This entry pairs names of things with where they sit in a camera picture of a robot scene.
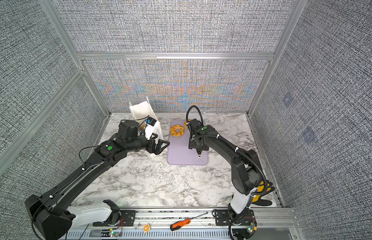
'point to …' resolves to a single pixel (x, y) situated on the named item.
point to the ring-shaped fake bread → (173, 128)
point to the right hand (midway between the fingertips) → (196, 145)
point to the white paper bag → (141, 110)
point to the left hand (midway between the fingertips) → (163, 139)
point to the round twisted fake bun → (185, 123)
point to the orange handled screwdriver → (181, 223)
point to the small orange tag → (146, 228)
